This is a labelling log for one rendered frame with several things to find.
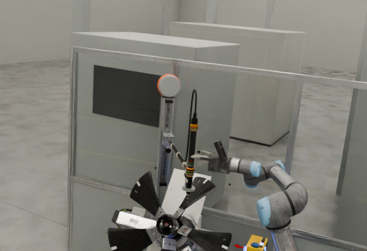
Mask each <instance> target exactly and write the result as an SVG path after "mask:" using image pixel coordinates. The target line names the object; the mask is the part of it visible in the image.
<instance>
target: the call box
mask: <svg viewBox="0 0 367 251"><path fill-rule="evenodd" d="M262 239H263V237H260V236H256V235H252V236H251V238H250V240H249V241H248V243H247V245H246V246H247V248H246V251H263V250H264V248H265V245H266V243H267V241H268V239H267V238H266V239H265V241H264V243H263V245H261V244H260V243H261V240H262ZM253 242H256V243H259V246H260V245H261V246H263V247H262V248H261V247H254V246H253V245H252V243H253Z"/></svg>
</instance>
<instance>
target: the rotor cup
mask: <svg viewBox="0 0 367 251"><path fill-rule="evenodd" d="M165 223H168V226H165V225H164V224H165ZM182 226H183V223H182V222H181V220H178V219H176V218H175V217H174V216H172V215H170V214H164V215H162V216H160V217H159V218H158V220H157V223H156V228H157V231H158V232H159V233H160V234H161V236H162V237H163V238H170V239H174V240H176V242H177V241H178V240H180V239H181V237H182V236H180V235H177V231H178V230H179V229H180V227H182ZM176 227H177V228H178V229H177V228H176ZM167 236H168V237H167Z"/></svg>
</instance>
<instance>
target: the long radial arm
mask: <svg viewBox="0 0 367 251"><path fill-rule="evenodd" d="M116 223H117V224H119V225H120V226H121V227H123V228H135V229H136V228H139V229H148V228H150V227H153V226H155V225H156V223H157V221H155V220H152V219H148V218H144V217H140V216H137V215H133V214H129V213H125V212H122V211H120V213H119V216H118V218H117V221H116Z"/></svg>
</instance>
